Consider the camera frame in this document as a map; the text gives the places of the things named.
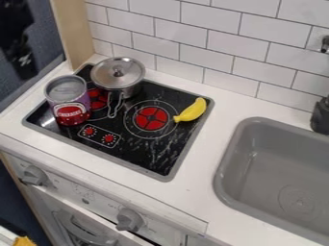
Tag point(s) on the yellow toy banana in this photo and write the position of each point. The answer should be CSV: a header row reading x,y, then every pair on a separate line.
x,y
191,111

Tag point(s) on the toy sink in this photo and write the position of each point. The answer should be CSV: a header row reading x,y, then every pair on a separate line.
x,y
278,179

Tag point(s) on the tap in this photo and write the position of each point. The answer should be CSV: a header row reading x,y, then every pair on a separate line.
x,y
320,115

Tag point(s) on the purple and red can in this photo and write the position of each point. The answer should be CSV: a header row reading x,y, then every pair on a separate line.
x,y
70,102

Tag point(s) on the silver pot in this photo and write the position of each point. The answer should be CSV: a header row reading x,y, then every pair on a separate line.
x,y
118,75

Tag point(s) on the toy stove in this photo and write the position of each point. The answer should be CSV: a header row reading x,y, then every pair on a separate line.
x,y
145,144

